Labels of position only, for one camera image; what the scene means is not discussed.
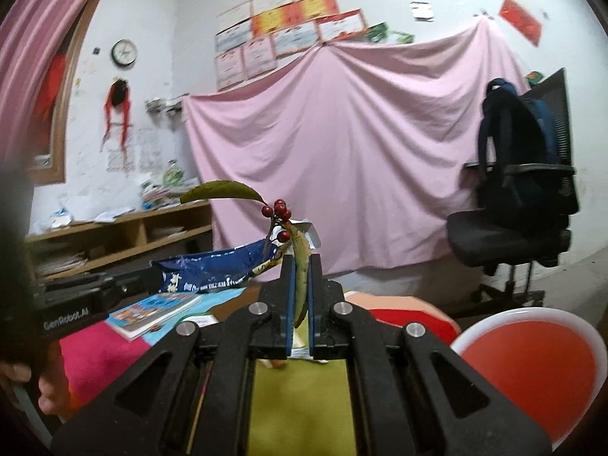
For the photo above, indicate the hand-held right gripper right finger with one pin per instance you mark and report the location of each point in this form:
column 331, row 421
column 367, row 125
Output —
column 313, row 308

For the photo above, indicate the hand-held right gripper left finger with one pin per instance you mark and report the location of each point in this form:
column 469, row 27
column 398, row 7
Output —
column 289, row 308

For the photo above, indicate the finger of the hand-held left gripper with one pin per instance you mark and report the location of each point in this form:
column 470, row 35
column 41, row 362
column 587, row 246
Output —
column 137, row 282

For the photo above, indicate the blue snack bag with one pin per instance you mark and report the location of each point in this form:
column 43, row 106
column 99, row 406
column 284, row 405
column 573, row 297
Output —
column 213, row 270

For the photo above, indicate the red berry twig with leaves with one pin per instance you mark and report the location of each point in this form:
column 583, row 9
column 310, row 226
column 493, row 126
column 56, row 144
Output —
column 223, row 191

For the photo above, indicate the red basin with white rim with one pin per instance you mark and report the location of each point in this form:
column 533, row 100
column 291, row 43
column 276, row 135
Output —
column 522, row 365

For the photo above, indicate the person's left hand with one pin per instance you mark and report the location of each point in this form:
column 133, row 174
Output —
column 53, row 380

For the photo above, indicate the colourful picture book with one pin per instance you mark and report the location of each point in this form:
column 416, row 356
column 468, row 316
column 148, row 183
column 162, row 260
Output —
column 152, row 311

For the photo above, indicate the low wooden shelf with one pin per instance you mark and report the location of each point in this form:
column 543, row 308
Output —
column 128, row 232

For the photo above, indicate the colourful printed blanket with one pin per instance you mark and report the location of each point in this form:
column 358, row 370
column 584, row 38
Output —
column 95, row 356

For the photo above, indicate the scattered white papers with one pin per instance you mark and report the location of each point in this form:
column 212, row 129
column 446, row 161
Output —
column 95, row 217

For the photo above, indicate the pile of books and papers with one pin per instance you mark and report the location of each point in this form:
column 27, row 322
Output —
column 159, row 194

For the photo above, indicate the green glass jar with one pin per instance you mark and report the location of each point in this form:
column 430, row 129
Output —
column 172, row 175

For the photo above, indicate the pink hanging sheet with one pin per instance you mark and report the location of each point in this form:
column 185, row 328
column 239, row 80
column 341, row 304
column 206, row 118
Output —
column 356, row 152

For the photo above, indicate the black office chair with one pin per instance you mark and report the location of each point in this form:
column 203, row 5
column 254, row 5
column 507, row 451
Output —
column 498, row 242

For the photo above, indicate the dark blue backpack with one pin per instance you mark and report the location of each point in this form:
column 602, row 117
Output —
column 513, row 152

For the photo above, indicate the pink striped curtain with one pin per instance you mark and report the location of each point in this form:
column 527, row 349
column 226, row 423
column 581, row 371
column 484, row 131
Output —
column 38, row 33

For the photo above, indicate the wooden wall frame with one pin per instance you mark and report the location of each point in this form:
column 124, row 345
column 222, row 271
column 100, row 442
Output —
column 59, row 161

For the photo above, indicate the red hanging wall decoration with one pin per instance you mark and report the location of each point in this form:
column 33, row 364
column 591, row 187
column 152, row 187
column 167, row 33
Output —
column 116, row 99

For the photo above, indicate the round wall clock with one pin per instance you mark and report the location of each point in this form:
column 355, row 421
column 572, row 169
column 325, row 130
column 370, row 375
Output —
column 124, row 52

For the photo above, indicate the group of wall certificates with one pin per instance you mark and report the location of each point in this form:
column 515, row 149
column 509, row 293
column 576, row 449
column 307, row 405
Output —
column 259, row 52

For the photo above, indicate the green wall poster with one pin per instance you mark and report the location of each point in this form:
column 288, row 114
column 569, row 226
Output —
column 389, row 33

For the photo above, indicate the small white wall paper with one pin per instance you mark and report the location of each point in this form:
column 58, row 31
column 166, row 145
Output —
column 422, row 11

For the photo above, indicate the small green wall ornament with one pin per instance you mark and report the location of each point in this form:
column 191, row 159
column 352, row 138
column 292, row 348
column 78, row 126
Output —
column 534, row 77

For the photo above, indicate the red paper wall poster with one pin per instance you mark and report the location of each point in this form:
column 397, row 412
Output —
column 520, row 21

